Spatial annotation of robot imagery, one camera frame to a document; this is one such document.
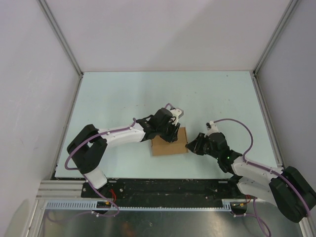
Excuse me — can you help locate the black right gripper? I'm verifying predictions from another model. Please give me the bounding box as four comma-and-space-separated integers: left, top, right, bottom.
185, 132, 220, 159

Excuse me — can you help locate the brown cardboard box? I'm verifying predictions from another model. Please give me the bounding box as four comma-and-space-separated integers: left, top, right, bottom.
152, 127, 188, 156

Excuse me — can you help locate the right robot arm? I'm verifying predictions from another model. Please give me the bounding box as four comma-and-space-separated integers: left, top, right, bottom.
186, 132, 316, 223

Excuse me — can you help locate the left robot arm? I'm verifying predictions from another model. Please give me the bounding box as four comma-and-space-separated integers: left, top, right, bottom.
65, 104, 184, 198

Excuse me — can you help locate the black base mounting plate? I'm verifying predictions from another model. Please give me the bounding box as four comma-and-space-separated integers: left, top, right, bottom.
50, 176, 250, 200

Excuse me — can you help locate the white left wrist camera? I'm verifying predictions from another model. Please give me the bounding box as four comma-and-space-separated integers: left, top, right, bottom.
169, 108, 184, 123

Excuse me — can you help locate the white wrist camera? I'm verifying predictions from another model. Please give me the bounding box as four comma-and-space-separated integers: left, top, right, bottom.
169, 108, 184, 123
205, 121, 219, 136

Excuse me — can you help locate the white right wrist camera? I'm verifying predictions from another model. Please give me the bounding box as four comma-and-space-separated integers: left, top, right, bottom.
205, 121, 219, 136

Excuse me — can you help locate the grey slotted cable duct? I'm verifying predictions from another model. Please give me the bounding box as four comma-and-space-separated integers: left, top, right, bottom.
45, 200, 238, 212

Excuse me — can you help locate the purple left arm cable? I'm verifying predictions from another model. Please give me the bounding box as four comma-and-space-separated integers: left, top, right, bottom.
46, 103, 173, 222

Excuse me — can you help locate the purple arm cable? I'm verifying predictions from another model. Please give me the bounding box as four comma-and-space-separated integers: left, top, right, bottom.
213, 118, 312, 234
46, 103, 173, 222

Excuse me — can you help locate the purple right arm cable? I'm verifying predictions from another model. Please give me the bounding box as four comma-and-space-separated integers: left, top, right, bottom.
213, 118, 312, 234

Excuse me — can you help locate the aluminium frame rail left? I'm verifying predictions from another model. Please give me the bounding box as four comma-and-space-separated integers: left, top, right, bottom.
36, 0, 83, 76

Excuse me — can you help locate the aluminium frame rail right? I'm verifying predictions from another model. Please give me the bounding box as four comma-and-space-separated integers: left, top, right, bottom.
252, 0, 301, 77

